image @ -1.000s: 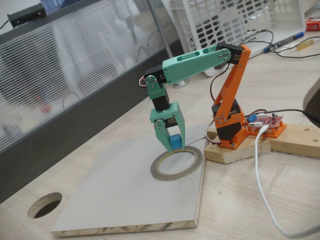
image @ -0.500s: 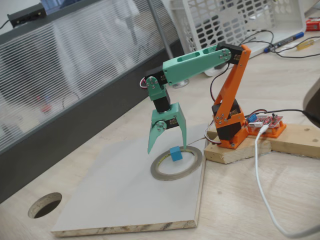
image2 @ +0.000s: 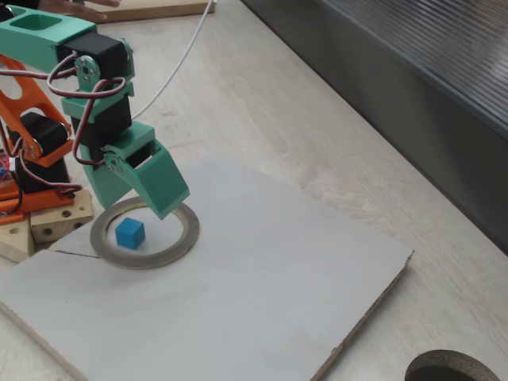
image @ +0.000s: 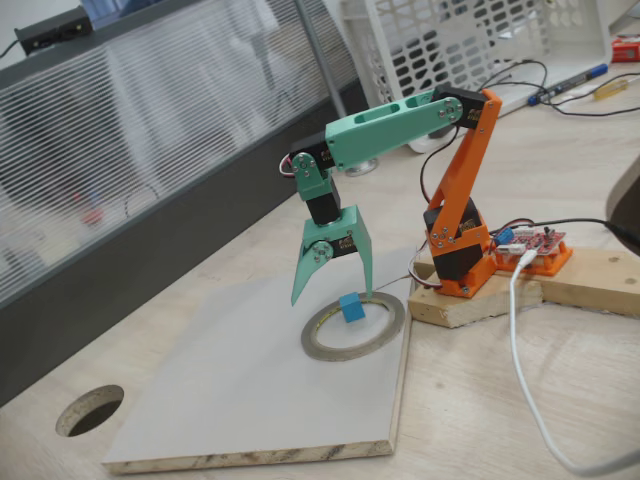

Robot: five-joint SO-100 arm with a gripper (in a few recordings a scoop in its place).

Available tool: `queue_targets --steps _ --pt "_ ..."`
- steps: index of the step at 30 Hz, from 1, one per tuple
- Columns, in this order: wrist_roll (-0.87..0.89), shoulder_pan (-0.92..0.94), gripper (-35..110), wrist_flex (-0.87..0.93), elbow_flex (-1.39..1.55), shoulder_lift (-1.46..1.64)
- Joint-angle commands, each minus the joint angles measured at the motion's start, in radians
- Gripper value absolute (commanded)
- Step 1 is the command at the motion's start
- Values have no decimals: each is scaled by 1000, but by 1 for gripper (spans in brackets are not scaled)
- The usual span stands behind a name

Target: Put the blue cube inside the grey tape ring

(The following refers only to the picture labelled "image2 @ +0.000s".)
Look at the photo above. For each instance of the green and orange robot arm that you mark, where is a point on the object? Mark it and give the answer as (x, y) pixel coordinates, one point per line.
(35, 35)

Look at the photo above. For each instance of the red circuit board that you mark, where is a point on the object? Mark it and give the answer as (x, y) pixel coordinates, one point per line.
(5, 166)

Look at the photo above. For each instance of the person's hand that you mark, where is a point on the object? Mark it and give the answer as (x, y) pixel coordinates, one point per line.
(71, 6)

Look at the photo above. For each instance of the blue cube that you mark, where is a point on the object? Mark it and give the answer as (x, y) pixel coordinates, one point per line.
(130, 234)

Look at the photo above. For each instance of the grey painted wooden board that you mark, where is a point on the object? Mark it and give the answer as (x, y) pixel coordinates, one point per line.
(238, 309)

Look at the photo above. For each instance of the wooden block with holes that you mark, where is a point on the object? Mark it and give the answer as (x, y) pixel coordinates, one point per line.
(59, 226)

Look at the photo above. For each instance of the pale wooden block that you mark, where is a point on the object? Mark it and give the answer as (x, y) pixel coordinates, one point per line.
(16, 242)

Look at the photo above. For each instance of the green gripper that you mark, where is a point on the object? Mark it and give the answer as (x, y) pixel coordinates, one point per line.
(156, 180)

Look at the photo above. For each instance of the black sleeved forearm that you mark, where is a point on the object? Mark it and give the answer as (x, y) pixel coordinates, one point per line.
(20, 3)

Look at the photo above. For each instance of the grey ribbed panel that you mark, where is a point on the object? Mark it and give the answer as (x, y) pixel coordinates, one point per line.
(436, 47)

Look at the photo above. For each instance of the wooden plank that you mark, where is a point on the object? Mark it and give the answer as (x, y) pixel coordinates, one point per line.
(158, 10)

